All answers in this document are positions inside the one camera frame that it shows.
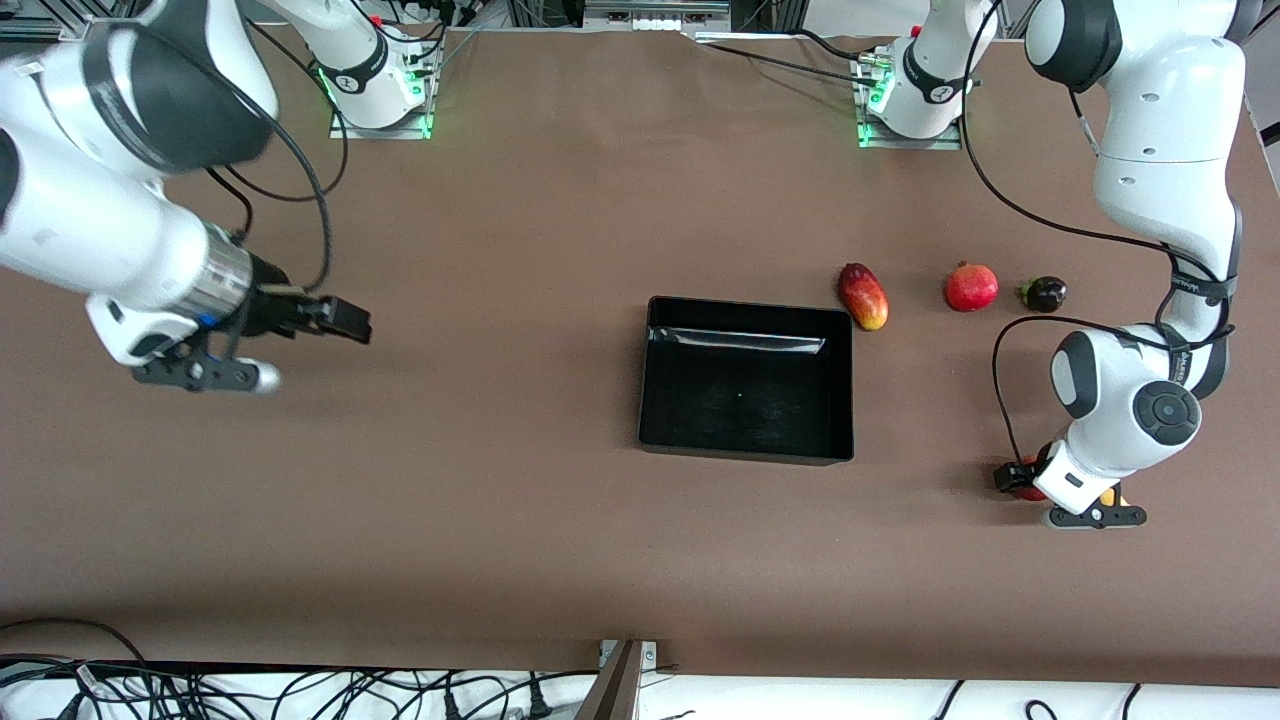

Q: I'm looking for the red apple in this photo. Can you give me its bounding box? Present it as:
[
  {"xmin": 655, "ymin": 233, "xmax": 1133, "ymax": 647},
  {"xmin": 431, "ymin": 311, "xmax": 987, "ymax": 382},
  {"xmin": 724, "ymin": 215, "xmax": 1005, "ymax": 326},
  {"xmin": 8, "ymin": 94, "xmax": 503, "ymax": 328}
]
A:
[{"xmin": 1010, "ymin": 443, "xmax": 1053, "ymax": 502}]

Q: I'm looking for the black plastic box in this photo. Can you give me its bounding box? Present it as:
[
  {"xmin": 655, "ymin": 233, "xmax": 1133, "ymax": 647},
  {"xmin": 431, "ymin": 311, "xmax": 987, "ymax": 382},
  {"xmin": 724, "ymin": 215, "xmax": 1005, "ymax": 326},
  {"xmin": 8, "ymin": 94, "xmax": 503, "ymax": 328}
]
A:
[{"xmin": 638, "ymin": 295, "xmax": 856, "ymax": 467}]

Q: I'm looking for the dark purple eggplant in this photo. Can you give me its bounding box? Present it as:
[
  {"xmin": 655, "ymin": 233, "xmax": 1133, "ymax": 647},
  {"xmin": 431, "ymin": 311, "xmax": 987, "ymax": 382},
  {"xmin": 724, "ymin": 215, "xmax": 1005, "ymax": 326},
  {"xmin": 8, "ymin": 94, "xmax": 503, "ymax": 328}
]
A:
[{"xmin": 1018, "ymin": 276, "xmax": 1069, "ymax": 315}]

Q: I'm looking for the red pomegranate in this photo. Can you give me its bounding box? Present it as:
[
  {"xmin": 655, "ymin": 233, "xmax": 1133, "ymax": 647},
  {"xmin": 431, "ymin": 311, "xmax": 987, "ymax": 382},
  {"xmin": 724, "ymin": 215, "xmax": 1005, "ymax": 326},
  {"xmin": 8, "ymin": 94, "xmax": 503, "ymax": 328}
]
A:
[{"xmin": 944, "ymin": 260, "xmax": 1000, "ymax": 313}]

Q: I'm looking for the red yellow mango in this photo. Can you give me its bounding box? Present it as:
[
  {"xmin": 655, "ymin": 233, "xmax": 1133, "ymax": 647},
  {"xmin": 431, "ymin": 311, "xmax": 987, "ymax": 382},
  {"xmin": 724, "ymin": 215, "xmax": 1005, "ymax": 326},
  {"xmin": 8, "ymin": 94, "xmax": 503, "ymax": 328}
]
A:
[{"xmin": 838, "ymin": 262, "xmax": 890, "ymax": 332}]

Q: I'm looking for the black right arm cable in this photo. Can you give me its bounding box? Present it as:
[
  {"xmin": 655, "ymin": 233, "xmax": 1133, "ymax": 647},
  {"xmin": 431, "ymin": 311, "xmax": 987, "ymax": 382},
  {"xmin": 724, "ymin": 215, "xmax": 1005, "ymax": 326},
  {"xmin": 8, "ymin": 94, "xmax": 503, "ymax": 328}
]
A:
[{"xmin": 205, "ymin": 20, "xmax": 351, "ymax": 296}]

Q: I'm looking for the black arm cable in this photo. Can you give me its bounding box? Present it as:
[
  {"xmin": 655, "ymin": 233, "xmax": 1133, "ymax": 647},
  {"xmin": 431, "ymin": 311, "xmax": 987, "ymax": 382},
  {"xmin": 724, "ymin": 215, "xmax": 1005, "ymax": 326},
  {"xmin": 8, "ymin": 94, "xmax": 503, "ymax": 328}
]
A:
[
  {"xmin": 960, "ymin": 0, "xmax": 1236, "ymax": 471},
  {"xmin": 205, "ymin": 20, "xmax": 351, "ymax": 296}
]

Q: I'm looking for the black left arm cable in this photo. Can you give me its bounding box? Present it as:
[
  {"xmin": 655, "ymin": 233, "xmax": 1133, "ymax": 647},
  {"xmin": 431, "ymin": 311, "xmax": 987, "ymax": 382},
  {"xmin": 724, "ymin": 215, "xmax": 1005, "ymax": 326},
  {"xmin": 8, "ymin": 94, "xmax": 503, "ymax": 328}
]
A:
[{"xmin": 960, "ymin": 0, "xmax": 1236, "ymax": 471}]

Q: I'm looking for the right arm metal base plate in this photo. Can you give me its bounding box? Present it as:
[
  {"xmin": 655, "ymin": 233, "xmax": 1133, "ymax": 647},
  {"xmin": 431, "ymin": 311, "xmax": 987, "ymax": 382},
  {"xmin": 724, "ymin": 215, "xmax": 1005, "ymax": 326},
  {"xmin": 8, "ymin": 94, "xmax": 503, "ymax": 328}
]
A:
[{"xmin": 330, "ymin": 100, "xmax": 434, "ymax": 140}]

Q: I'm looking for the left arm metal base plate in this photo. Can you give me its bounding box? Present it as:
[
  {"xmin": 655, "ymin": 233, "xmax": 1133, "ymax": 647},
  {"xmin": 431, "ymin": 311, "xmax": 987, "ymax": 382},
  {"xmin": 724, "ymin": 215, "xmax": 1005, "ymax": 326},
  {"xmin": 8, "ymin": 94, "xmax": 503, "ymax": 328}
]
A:
[{"xmin": 857, "ymin": 115, "xmax": 963, "ymax": 151}]

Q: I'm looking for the black cable bundle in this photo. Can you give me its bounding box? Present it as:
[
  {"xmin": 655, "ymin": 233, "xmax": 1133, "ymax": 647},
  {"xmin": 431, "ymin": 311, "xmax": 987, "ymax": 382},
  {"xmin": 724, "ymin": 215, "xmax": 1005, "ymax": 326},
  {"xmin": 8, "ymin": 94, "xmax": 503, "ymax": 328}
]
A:
[{"xmin": 0, "ymin": 618, "xmax": 601, "ymax": 720}]

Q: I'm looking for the aluminium frame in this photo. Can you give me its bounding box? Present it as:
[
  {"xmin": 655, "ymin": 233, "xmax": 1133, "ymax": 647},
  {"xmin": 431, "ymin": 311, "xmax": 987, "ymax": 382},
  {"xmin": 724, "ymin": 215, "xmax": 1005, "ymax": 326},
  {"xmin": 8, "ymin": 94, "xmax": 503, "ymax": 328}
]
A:
[{"xmin": 505, "ymin": 0, "xmax": 801, "ymax": 37}]

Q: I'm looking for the metal bracket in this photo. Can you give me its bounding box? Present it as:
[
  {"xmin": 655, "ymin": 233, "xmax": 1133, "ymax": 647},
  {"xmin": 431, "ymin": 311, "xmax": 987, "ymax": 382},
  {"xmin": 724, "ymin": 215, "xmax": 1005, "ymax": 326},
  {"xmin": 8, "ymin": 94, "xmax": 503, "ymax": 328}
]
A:
[{"xmin": 575, "ymin": 640, "xmax": 661, "ymax": 720}]

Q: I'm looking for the black cable to base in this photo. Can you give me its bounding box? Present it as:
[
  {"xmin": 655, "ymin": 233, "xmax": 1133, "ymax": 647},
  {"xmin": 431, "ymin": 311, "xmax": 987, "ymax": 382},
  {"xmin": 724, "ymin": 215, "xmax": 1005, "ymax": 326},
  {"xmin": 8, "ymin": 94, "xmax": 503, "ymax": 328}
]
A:
[{"xmin": 700, "ymin": 28, "xmax": 886, "ymax": 83}]

